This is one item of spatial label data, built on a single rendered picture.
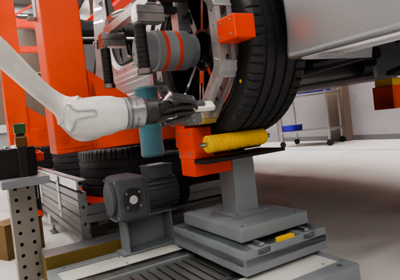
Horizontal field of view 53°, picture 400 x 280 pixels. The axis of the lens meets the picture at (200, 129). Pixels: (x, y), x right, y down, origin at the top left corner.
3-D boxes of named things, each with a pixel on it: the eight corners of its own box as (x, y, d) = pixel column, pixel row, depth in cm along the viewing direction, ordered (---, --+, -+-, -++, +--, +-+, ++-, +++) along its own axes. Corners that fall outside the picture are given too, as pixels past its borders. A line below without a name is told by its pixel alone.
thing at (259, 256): (327, 250, 144) (324, 223, 144) (246, 280, 126) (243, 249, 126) (244, 226, 187) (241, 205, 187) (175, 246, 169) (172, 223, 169)
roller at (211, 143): (274, 142, 147) (272, 127, 147) (205, 154, 132) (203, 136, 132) (264, 142, 152) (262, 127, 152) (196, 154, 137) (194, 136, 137)
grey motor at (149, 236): (215, 237, 176) (206, 157, 175) (122, 264, 155) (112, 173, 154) (194, 230, 191) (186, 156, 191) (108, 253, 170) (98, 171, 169)
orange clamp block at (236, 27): (238, 43, 125) (256, 37, 118) (217, 44, 121) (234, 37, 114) (236, 21, 125) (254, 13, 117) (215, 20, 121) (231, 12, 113)
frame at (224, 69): (244, 120, 125) (224, -57, 124) (227, 122, 122) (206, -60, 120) (168, 127, 172) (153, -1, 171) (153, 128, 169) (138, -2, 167)
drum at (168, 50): (204, 66, 142) (199, 26, 142) (148, 68, 131) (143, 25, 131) (185, 72, 154) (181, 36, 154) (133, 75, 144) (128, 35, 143)
